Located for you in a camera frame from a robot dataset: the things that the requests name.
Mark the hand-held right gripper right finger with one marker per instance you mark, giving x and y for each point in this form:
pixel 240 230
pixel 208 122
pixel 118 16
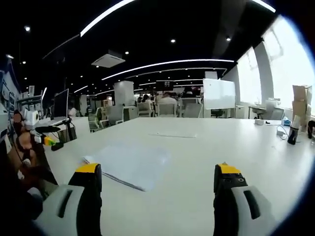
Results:
pixel 226 201

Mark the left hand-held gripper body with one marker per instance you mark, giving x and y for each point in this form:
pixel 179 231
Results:
pixel 32 120

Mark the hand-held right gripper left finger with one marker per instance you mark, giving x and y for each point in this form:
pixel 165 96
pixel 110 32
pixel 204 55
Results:
pixel 86 196

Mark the white cloth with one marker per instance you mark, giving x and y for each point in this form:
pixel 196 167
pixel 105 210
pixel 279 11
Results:
pixel 133 164

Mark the person's left hand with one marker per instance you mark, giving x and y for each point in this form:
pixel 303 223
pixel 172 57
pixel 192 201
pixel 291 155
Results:
pixel 27 146

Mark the black monitor stand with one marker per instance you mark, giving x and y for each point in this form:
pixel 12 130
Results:
pixel 66 130

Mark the white shelf unit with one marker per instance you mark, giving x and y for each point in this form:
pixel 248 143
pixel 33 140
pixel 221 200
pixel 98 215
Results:
pixel 32 98

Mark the small desk monitor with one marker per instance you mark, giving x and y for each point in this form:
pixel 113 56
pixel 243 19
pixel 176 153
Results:
pixel 61 103

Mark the white side desk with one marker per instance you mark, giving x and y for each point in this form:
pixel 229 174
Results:
pixel 81 125

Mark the white table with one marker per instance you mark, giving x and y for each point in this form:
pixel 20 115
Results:
pixel 184 209

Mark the white office chair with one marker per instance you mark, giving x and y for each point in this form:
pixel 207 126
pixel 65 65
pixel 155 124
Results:
pixel 167 110
pixel 193 108
pixel 115 115

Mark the white pillar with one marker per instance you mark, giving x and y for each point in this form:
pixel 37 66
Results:
pixel 123 93

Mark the small white box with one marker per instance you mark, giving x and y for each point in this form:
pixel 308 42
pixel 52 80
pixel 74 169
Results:
pixel 259 121

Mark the white charger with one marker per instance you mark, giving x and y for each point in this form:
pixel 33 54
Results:
pixel 281 132

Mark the ceiling air conditioner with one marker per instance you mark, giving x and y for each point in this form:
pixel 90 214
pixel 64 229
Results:
pixel 108 59

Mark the small white window desk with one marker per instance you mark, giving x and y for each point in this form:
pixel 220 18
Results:
pixel 257 110

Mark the black bottle with white cap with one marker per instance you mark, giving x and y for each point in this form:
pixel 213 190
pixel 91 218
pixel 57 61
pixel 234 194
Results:
pixel 294 132

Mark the light blue tissue box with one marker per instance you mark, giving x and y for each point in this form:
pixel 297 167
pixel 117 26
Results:
pixel 286 121

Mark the whiteboard on stand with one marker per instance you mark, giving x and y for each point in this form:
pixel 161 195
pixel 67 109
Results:
pixel 219 94

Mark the black bag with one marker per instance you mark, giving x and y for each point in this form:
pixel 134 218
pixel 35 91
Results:
pixel 311 132

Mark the brown cardboard box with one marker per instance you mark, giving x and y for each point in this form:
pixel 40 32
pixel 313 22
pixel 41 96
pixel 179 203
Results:
pixel 301 93
pixel 300 108

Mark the narrow bright window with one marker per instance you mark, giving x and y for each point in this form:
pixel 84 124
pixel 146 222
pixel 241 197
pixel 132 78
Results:
pixel 248 78

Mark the wide ceiling light strip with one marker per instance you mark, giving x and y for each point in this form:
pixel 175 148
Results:
pixel 105 17

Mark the thin ceiling light strip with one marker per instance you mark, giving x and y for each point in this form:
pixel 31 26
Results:
pixel 172 64

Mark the wide bright window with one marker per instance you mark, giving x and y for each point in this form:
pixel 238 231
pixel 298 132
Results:
pixel 290 68

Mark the blue and white wall poster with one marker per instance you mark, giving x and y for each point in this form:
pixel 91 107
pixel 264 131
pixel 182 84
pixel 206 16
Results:
pixel 9 93

